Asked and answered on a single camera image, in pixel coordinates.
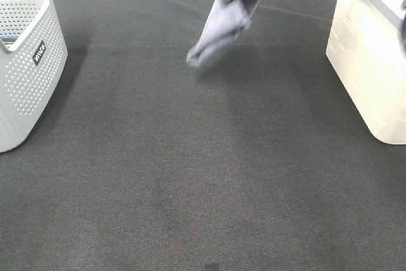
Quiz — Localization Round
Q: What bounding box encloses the black table mat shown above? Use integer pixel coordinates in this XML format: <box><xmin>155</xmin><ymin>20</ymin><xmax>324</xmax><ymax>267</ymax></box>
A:
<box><xmin>1</xmin><ymin>0</ymin><xmax>405</xmax><ymax>270</ymax></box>

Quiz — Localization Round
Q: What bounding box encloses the grey perforated laundry basket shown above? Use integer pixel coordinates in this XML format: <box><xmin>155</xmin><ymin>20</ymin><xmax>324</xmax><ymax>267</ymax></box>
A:
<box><xmin>1</xmin><ymin>0</ymin><xmax>68</xmax><ymax>152</ymax></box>

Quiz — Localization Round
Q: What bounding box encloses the light purple towel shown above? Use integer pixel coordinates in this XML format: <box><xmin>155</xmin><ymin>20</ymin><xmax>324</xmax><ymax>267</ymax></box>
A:
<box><xmin>186</xmin><ymin>0</ymin><xmax>252</xmax><ymax>68</ymax></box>

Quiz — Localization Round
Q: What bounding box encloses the white storage box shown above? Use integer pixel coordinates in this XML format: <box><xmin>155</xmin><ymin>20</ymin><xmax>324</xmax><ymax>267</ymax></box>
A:
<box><xmin>326</xmin><ymin>0</ymin><xmax>405</xmax><ymax>145</ymax></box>

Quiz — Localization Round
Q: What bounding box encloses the blue towel in basket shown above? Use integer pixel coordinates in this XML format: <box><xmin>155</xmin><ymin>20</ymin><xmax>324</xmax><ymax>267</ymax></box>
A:
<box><xmin>0</xmin><ymin>34</ymin><xmax>19</xmax><ymax>44</ymax></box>

